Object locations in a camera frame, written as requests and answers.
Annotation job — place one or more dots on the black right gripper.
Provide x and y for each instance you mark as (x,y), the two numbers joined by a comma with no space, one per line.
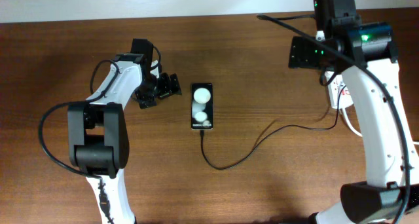
(299,53)

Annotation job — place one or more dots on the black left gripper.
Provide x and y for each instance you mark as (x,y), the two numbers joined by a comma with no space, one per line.
(166,87)

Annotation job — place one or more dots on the black smartphone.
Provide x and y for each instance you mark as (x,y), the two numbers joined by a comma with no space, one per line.
(202,106)

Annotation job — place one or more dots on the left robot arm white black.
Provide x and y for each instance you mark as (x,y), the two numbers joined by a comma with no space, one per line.
(98,136)

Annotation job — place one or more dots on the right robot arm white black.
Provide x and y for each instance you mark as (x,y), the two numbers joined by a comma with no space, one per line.
(366,57)

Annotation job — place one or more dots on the white power strip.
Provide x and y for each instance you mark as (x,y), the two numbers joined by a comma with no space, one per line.
(339,94)

